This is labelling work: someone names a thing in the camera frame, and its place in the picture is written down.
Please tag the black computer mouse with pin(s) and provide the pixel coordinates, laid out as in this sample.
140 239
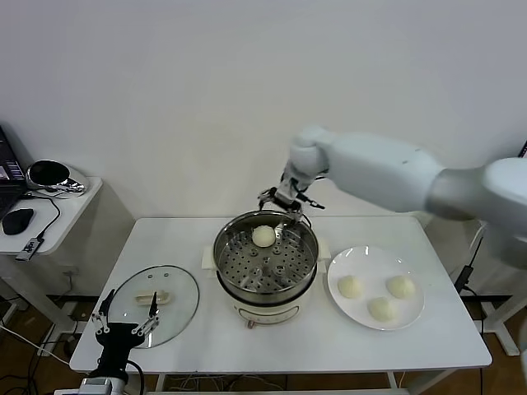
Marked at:
17 222

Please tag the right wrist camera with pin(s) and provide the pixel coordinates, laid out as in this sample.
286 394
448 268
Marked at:
289 184

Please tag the stainless steel steamer basket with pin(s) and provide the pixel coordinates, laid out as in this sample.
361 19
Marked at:
296 275

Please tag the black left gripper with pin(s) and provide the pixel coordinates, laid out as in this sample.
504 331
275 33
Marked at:
116 341

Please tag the cream electric cooker pot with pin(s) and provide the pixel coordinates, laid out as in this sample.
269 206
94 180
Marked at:
267 314

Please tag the white steamed baozi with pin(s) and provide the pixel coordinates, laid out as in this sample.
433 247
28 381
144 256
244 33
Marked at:
383 309
400 286
262 236
351 286

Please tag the small grey usb hub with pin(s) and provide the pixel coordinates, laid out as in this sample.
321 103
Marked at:
29 250

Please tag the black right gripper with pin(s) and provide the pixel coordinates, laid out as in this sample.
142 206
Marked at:
286 201

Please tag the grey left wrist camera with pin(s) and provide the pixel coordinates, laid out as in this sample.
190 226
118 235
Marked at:
96 384

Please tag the round glass pot lid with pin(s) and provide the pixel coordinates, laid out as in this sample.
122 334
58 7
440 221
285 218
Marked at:
181 296

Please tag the shiny chrome helmet object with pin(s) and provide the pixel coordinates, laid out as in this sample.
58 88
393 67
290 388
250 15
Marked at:
49 177

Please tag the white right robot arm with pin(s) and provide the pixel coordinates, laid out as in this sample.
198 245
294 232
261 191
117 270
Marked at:
370 168

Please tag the white table leg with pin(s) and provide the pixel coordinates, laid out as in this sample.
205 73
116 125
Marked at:
392 380
160 382

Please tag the round white plate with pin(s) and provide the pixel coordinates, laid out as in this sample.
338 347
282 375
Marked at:
346 263

